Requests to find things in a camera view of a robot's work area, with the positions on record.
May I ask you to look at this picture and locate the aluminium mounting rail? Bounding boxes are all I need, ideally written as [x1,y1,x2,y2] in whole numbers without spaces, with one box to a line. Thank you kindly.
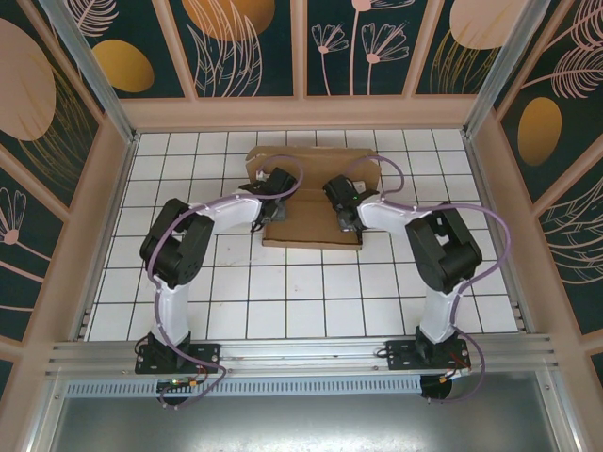
[44,332,562,378]

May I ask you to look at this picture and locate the brown cardboard box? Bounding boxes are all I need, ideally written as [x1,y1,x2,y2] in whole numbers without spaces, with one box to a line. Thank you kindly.
[244,144,383,251]

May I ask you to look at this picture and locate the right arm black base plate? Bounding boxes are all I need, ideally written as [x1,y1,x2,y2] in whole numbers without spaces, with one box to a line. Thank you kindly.
[384,339,472,373]

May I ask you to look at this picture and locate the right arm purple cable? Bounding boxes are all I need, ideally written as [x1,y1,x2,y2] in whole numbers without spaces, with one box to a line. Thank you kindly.
[348,155,514,406]

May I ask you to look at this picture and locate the aluminium side rail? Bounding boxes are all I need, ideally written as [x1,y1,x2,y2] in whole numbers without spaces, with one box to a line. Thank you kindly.
[464,136,528,333]
[74,136,139,341]

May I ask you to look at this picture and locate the grey metal sheet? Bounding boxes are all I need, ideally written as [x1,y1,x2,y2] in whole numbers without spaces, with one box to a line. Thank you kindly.
[25,371,583,452]

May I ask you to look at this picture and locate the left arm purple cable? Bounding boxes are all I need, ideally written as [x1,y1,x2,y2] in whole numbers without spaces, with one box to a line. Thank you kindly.
[145,154,305,411]

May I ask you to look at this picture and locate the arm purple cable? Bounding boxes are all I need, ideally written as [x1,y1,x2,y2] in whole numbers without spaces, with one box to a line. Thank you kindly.
[145,154,305,411]
[348,155,514,406]

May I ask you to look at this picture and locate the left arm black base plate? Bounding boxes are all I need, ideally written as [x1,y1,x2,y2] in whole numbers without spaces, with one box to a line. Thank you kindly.
[135,343,222,376]

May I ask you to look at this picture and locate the slotted grey cable duct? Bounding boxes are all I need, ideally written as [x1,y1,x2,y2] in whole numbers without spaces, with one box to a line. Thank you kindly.
[63,376,424,396]

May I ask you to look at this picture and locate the aluminium frame post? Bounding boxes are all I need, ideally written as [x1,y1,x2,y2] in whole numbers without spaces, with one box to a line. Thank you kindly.
[461,0,543,138]
[37,0,141,145]

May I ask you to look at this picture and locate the small green circuit board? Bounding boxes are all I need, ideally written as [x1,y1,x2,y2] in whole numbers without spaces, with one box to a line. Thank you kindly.
[157,376,202,393]

